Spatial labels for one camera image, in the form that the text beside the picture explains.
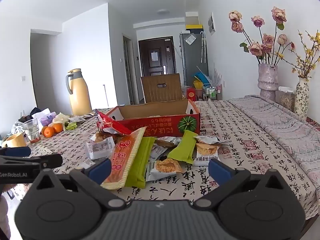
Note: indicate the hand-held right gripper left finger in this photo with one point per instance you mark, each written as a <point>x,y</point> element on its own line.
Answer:
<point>100,171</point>

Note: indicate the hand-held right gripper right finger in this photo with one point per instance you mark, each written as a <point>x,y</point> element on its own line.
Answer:
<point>218,171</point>

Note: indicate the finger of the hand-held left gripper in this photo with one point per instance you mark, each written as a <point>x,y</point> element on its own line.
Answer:
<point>47,160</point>
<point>15,151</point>

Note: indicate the orange top oat snack packet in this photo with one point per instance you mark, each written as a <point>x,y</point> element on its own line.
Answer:
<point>206,152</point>

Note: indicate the long orange snack packet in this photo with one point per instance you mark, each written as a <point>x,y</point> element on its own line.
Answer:
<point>122,160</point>

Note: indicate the silver snack packet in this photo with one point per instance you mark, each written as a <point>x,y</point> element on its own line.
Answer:
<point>208,140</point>

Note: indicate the green snack packet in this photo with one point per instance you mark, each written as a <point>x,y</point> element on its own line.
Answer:
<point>140,165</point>
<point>183,146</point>

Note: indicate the red snack packet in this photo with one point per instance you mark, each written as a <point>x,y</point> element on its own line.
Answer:
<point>112,125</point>

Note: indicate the red pumpkin print cardboard box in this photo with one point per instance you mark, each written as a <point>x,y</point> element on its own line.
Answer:
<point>155,127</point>

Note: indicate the yellow mug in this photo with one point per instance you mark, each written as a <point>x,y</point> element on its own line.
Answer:
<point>15,141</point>

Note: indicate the white label snack packet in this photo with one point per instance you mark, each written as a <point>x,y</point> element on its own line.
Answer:
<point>100,148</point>

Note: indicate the clear drinking glass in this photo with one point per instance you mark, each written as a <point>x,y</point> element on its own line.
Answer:
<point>32,131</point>

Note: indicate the orange fruit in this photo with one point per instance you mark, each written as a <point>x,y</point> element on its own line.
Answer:
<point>58,128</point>
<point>48,131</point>

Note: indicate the calligraphy print tablecloth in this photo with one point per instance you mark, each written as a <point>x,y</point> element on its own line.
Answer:
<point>237,142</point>

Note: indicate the purple tissue pack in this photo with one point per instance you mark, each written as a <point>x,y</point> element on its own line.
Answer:
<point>47,119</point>

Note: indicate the small green packet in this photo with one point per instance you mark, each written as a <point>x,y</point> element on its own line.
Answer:
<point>71,126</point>

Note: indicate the crumpled pale plastic wrap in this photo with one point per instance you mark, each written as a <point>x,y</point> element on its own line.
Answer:
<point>62,118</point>

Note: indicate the black bag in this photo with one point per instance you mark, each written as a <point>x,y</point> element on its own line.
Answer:
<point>35,111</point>

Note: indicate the oat crisp snack packet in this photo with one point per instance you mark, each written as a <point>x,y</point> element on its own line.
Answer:
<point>165,167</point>

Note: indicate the brown snack packet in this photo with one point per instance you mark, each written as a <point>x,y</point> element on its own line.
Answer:
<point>167,142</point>

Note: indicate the white grey snack packet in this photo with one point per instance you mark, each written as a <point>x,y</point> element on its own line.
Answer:
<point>157,152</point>

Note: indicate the yellow thermos jug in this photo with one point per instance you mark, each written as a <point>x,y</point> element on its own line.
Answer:
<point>78,95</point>

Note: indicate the grey pink patterned blanket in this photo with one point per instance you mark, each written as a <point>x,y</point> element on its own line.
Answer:
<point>277,127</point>

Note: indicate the red gift box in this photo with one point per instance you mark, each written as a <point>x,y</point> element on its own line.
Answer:
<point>192,93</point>

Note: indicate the yellow bag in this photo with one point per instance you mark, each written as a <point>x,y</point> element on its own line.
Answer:
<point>197,84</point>

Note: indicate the white dried grass bunch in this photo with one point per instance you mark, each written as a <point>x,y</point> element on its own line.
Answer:
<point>218,76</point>

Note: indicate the blue plastic item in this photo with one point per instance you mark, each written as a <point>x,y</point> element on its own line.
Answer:
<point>200,77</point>

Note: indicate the clear jar of seeds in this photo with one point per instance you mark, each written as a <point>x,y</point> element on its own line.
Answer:
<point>286,101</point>

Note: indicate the brown wooden chair back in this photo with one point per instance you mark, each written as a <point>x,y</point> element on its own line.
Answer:
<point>160,92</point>

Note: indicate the pink textured vase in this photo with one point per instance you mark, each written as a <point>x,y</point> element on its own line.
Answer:
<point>268,82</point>

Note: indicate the red patterned cloth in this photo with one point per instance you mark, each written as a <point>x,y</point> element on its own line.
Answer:
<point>314,124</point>

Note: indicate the floral patterned vase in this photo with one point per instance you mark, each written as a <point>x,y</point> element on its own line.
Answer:
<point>301,100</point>

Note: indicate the grey refrigerator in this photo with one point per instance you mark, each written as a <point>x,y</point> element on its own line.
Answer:
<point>193,57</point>

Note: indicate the dark brown entrance door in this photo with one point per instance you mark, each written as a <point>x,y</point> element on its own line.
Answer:
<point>156,65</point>

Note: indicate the white folded umbrella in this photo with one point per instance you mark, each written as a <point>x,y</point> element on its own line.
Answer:
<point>201,47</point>
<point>204,47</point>

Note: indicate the paper notice on door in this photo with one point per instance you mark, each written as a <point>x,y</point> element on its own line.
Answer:
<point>154,55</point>

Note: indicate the paper sheet on refrigerator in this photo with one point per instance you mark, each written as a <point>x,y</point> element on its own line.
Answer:
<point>190,39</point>

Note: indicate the dried pink roses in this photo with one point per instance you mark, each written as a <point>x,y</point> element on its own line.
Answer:
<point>267,40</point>

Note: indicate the yellow and black box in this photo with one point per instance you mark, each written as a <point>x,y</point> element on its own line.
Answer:
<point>194,28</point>

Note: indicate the yellow flower branches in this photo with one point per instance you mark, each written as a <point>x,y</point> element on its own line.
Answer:
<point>308,52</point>

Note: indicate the round ceiling lamp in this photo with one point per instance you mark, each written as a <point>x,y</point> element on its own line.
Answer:
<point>163,11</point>

